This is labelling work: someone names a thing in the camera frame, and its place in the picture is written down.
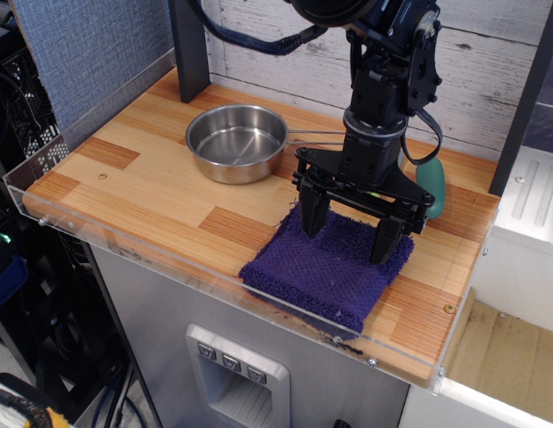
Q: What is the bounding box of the dark grey left post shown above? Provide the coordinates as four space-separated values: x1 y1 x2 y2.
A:
168 0 210 103

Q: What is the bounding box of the blue fabric panel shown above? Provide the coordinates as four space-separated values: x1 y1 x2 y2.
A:
11 1 173 130

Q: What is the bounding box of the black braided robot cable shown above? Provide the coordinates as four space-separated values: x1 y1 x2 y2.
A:
186 0 326 57

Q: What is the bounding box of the dark green toy cucumber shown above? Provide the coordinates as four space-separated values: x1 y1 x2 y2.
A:
416 158 446 220

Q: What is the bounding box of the white toy sink unit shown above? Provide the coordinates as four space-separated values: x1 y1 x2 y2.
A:
400 147 553 427

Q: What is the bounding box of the purple terry cloth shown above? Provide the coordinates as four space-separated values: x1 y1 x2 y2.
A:
238 206 415 333

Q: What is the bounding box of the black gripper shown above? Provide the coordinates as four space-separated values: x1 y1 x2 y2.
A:
293 124 434 265

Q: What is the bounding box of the black plastic crate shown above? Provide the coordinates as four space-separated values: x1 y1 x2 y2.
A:
0 42 59 170

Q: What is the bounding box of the silver toy fridge cabinet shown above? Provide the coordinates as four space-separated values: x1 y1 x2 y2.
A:
94 248 409 427

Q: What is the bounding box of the dark grey right post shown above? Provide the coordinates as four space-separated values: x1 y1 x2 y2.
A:
488 2 553 196

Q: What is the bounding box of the dark grey post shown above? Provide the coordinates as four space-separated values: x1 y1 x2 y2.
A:
488 2 553 196
168 0 210 103

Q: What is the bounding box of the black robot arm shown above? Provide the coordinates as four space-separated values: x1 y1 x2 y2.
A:
293 1 442 265

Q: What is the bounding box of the clear acrylic table guard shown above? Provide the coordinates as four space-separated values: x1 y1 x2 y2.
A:
5 53 499 389

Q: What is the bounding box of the stainless steel pot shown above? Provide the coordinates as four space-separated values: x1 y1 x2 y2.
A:
185 103 351 185

